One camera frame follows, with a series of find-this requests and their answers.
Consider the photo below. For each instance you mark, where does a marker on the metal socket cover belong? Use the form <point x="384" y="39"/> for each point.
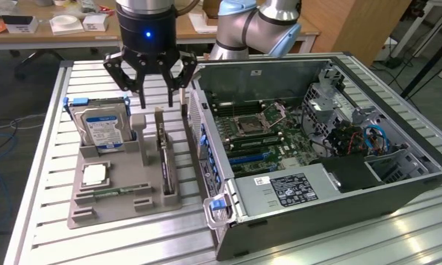
<point x="275" y="113"/>

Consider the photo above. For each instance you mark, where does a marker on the black chair base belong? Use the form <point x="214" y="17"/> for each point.
<point x="37" y="62"/>

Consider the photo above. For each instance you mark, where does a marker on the graphics card with metal bracket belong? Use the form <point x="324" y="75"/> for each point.
<point x="166" y="165"/>

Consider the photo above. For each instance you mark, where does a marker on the white box with black top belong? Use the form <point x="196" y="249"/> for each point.
<point x="21" y="25"/>

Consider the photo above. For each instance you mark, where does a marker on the gray plastic parts rack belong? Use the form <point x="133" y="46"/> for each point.
<point x="133" y="174"/>

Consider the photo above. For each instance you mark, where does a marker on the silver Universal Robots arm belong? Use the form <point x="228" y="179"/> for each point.
<point x="240" y="27"/>

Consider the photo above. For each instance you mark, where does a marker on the green RAM stick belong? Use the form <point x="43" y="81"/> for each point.
<point x="114" y="191"/>

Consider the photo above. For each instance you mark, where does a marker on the RAM stick with white label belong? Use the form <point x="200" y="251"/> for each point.
<point x="260" y="141"/>

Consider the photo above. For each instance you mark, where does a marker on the blue plastic case latch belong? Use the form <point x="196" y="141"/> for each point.
<point x="217" y="205"/>

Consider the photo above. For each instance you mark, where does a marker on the metal disk bay cage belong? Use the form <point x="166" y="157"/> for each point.
<point x="324" y="110"/>

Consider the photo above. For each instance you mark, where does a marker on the black open PC case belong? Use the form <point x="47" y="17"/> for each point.
<point x="317" y="220"/>

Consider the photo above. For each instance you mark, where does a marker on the green motherboard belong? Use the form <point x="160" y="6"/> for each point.
<point x="280" y="140"/>

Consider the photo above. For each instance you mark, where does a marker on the gray power supply unit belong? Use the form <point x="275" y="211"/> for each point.
<point x="259" y="193"/>

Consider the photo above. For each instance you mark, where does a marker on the blue expansion slot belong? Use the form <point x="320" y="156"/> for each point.
<point x="246" y="159"/>

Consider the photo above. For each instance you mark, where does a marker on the wooden desk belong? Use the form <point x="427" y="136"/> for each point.
<point x="59" y="38"/>

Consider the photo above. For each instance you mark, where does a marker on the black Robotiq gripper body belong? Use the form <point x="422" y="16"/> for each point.
<point x="148" y="44"/>

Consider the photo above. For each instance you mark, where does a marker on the CPU socket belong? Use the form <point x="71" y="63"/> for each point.
<point x="253" y="124"/>

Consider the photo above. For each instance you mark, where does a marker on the plain white box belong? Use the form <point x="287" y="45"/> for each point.
<point x="95" y="23"/>

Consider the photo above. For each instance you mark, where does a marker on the hard disk with blue bracket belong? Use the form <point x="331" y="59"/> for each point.
<point x="99" y="127"/>

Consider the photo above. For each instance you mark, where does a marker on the white square bowl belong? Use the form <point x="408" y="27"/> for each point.
<point x="67" y="25"/>

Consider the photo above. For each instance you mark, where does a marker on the white paper stack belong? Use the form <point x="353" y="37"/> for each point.
<point x="202" y="23"/>

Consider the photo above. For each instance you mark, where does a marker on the CPU with silver lid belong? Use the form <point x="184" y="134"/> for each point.
<point x="95" y="175"/>

